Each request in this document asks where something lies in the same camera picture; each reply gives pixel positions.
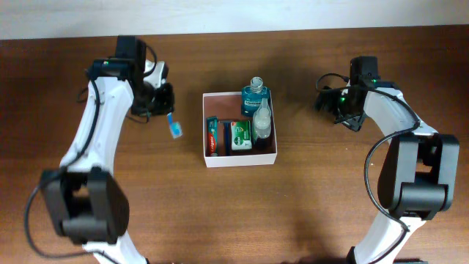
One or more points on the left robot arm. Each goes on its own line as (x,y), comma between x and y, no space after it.
(83,200)

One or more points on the green toothpaste box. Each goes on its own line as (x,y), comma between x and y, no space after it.
(212,136)

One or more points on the green white soap packet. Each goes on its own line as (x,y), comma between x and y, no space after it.
(241,135)

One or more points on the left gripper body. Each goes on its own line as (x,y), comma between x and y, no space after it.
(154,100)

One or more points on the blue white toothbrush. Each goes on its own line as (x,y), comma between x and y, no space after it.
(174,127)

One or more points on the clear pump soap bottle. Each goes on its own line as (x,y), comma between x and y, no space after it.
(262,125)

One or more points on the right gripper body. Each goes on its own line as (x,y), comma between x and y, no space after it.
(338,104)

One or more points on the white cardboard box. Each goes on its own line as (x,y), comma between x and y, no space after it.
(227,106)

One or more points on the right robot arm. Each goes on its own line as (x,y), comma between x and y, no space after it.
(409,174)

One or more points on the blue mouthwash bottle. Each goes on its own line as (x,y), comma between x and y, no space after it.
(252,95)

